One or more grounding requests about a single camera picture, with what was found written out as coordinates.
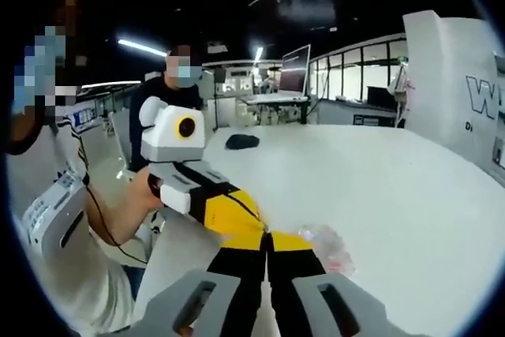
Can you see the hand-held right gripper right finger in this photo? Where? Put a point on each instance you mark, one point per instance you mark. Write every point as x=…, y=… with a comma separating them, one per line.
x=307, y=293

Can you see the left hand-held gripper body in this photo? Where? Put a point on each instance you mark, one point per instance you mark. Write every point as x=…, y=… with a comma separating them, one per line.
x=165, y=135

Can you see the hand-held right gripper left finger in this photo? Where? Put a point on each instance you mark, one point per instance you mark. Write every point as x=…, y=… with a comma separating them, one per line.
x=205, y=297

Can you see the clear resealable bag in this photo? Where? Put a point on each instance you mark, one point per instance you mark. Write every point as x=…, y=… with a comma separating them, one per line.
x=331, y=250

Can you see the person's left hand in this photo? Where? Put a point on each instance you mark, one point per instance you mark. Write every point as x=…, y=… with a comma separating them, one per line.
x=144, y=191

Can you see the black cloth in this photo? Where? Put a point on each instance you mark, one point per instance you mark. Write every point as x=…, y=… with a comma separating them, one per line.
x=242, y=142

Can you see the person's blue trousers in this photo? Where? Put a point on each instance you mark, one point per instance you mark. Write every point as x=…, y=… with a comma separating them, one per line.
x=134, y=279

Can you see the straight ceiling light tube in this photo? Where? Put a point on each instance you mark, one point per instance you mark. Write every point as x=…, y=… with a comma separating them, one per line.
x=258, y=56
x=142, y=47

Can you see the white office desk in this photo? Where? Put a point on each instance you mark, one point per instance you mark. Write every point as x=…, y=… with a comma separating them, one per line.
x=272, y=98

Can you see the person in white shirt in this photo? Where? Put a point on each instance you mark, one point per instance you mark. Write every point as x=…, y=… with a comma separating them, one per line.
x=79, y=293

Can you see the white chest-worn device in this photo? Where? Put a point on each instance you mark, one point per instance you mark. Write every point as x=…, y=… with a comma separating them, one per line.
x=51, y=214

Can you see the large computer monitor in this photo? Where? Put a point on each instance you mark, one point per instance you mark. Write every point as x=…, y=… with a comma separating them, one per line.
x=294, y=72

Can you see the dark signboard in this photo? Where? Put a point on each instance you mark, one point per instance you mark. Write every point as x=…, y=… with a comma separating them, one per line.
x=375, y=120

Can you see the small black screen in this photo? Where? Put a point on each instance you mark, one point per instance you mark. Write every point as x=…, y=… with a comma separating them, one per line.
x=380, y=98

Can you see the white hanging garment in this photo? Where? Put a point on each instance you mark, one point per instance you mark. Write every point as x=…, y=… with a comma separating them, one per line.
x=400, y=84

